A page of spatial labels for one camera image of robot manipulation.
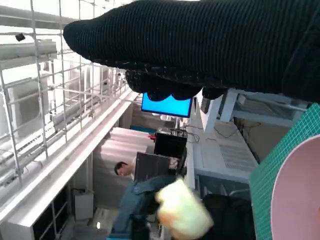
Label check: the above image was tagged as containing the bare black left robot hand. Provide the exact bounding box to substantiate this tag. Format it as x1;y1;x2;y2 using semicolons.
108;212;166;240

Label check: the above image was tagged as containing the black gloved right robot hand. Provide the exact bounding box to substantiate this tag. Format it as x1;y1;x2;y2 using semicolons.
63;0;320;103

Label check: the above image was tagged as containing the round toy bread bun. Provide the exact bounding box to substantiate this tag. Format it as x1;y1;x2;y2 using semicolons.
153;176;215;240

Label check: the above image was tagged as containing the pink bowl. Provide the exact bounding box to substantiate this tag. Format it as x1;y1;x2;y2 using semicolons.
271;134;320;240

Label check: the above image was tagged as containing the person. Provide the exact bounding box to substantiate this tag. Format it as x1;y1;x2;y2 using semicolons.
113;156;186;236

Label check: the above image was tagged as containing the black monitor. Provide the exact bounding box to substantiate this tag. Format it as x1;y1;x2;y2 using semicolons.
153;132;188;158
134;151;171;185

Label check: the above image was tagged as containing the monitor with blue screen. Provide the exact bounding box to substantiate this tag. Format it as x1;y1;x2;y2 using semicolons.
140;92;193;118

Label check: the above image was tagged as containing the black office chair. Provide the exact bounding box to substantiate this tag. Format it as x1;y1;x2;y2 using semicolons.
202;193;257;240

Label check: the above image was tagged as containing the white shelf unit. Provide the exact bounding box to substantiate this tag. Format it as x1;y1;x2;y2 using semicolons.
7;149;121;240

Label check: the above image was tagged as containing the white perforated computer case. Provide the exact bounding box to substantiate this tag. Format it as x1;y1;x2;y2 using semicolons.
193;119;260;182

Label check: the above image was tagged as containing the green cutting mat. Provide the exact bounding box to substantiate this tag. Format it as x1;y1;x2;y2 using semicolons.
248;102;320;240

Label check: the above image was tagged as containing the metal window grille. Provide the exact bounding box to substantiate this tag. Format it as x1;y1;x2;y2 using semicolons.
0;0;131;191

